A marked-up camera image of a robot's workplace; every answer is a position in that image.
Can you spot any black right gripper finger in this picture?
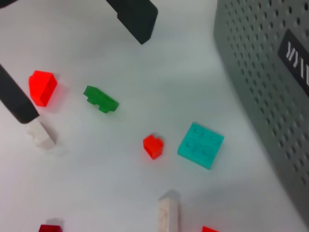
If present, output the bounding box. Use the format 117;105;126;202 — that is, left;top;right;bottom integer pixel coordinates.
106;0;159;45
0;64;41;125

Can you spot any dark red curved toy brick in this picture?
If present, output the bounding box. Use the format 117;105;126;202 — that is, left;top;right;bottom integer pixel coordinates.
38;224;64;232

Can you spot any grey perforated plastic storage basket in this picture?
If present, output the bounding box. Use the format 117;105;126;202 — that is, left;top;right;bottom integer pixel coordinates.
213;0;309;230

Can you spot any red sloped toy brick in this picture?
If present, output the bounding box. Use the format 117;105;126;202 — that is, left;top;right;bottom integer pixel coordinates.
28;70;58;107

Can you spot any white toy brick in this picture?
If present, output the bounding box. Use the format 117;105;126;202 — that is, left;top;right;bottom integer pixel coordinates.
157;190;181;232
26;118;57;150

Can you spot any green notched toy brick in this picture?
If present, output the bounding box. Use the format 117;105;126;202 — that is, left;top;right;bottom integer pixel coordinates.
83;85;120;114

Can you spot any teal square toy brick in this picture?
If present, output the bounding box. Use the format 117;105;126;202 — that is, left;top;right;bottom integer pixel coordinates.
177;122;225;171

